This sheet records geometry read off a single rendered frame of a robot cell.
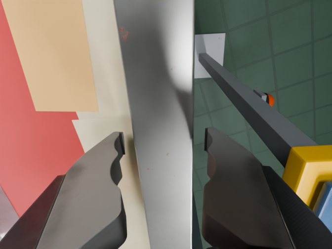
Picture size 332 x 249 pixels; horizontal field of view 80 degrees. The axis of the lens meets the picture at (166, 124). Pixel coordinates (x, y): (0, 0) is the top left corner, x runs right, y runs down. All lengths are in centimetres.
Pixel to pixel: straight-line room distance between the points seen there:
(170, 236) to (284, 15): 116
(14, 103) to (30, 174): 7
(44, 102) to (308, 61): 129
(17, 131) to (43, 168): 4
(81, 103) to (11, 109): 5
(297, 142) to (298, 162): 11
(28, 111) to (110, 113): 6
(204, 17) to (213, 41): 12
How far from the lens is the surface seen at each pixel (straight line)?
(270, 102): 52
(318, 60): 138
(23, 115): 19
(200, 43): 111
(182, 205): 17
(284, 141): 34
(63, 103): 17
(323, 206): 25
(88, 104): 16
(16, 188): 25
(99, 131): 17
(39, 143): 20
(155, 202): 16
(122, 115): 16
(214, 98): 120
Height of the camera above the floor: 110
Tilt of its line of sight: 62 degrees down
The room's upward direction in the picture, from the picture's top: 180 degrees clockwise
